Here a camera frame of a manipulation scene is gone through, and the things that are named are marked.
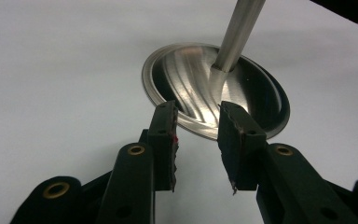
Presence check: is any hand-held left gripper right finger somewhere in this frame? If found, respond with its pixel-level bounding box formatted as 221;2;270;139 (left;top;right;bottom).
216;101;268;196

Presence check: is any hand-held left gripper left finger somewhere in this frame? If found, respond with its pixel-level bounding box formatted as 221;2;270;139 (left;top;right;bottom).
147;100;180;192

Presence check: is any round stainless steel plate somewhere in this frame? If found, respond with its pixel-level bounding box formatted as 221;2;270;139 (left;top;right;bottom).
142;0;292;142

